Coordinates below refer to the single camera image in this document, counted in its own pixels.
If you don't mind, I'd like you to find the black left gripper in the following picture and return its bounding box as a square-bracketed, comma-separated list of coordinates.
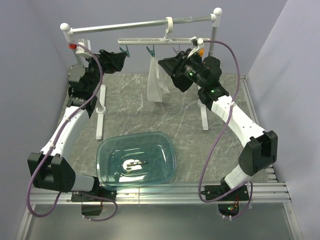
[84, 49, 127, 94]

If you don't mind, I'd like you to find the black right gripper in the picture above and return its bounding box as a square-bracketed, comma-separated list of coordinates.
[157, 49, 207, 89]

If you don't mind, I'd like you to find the teal plastic clip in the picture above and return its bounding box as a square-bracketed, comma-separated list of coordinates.
[119, 45, 130, 58]
[146, 45, 156, 57]

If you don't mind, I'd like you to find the white plastic clip hanger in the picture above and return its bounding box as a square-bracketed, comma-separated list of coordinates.
[117, 16, 212, 46]

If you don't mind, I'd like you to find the white underwear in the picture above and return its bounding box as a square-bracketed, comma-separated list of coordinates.
[146, 57, 170, 103]

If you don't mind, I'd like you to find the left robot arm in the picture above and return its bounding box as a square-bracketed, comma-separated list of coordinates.
[27, 49, 127, 201]

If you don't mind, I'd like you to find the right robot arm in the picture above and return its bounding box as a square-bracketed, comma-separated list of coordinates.
[158, 49, 278, 200]

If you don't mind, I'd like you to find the purple plastic clip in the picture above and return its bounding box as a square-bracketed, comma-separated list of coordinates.
[172, 47, 180, 55]

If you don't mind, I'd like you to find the orange plastic clip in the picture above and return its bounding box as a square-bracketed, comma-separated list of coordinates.
[199, 48, 205, 57]

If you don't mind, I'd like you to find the silver white clothes rack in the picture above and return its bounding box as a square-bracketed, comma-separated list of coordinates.
[59, 7, 223, 141]

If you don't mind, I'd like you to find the teal transparent plastic basin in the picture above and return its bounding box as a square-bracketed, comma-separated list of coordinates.
[96, 131, 177, 191]

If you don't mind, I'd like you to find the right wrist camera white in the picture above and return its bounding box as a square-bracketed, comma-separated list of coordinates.
[188, 36, 204, 58]

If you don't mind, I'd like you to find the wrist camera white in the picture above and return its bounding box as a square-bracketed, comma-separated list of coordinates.
[68, 38, 92, 58]
[188, 36, 204, 58]

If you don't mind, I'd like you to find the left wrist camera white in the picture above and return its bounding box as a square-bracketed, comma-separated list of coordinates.
[68, 38, 92, 58]

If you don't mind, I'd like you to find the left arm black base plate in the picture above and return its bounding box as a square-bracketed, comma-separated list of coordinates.
[70, 186, 119, 222]

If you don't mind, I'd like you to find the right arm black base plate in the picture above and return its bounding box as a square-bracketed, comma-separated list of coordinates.
[201, 184, 253, 220]

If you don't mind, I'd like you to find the aluminium rail frame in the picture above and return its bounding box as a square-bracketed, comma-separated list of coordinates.
[19, 74, 303, 240]

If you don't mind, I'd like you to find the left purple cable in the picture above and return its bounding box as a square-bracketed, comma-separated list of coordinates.
[26, 42, 118, 222]

